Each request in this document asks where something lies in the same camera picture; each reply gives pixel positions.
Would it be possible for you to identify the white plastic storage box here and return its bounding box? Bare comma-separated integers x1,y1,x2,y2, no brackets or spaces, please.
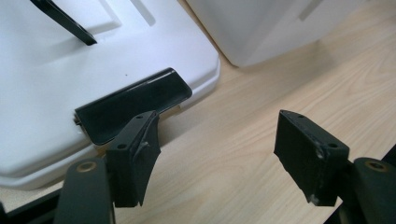
185,0,368,68

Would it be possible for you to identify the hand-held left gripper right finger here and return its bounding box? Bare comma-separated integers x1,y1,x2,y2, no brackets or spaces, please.
273,109,350,207

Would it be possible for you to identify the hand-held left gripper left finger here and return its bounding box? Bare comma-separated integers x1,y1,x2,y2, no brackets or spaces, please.
105,109,163,209

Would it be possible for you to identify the white plastic storage box lid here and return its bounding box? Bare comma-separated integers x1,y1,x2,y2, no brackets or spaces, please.
0,0,221,191

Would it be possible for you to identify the black lid handle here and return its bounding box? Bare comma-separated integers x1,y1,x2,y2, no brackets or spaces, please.
29,0,98,47

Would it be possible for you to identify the black lid latch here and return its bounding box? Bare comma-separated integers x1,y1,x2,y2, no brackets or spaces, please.
74,67,193,147

